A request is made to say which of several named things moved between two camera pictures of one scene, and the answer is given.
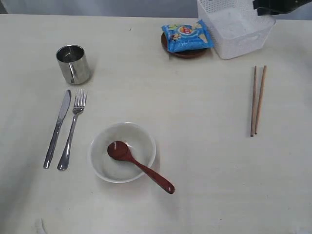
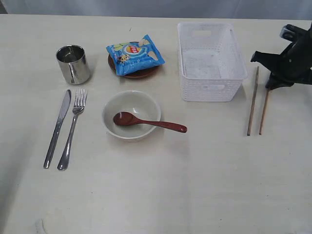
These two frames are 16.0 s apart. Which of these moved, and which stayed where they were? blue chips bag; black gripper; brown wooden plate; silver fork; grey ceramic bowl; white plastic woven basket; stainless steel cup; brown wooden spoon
Moved: brown wooden plate; blue chips bag; grey ceramic bowl; black gripper; brown wooden spoon; white plastic woven basket
Stayed: stainless steel cup; silver fork
